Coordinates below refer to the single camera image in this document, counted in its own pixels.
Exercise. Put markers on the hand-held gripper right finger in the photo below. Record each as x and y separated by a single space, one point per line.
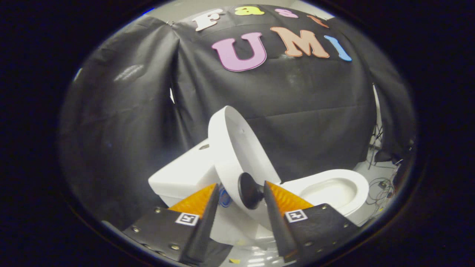
276 222

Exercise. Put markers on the white toilet lid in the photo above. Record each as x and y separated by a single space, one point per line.
237 148

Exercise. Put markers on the white toilet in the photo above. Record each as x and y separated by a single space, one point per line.
182 178

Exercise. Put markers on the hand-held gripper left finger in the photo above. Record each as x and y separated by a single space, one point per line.
202 226

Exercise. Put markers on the black backdrop cloth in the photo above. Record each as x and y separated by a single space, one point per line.
122 129
297 104
393 111

